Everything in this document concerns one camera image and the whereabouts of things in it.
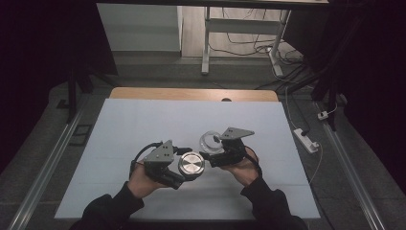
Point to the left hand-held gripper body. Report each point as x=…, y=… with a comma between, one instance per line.
x=159, y=156

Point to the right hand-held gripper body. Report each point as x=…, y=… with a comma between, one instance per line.
x=231, y=147

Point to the clear glass jar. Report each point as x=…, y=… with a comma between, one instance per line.
x=210, y=143

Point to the round silver metal lid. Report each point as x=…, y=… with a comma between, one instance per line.
x=191, y=164

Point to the person's right hand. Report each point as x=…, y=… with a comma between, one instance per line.
x=244, y=171

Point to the person's left hand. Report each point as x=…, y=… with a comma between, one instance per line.
x=145, y=182

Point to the white table cover sheet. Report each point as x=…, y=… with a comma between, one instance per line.
x=134, y=127

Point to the wooden table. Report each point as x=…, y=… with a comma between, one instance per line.
x=191, y=94

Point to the white power strip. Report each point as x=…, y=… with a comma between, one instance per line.
x=305, y=140

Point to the small white adapter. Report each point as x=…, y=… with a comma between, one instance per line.
x=323, y=115

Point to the black metal stand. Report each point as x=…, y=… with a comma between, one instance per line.
x=328, y=89
x=72, y=96

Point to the white cabinet panel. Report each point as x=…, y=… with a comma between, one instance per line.
x=139, y=28

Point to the white metal desk frame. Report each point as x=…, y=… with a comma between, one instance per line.
x=242, y=26

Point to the metal floor rail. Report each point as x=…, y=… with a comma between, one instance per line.
x=41, y=179
x=354, y=179

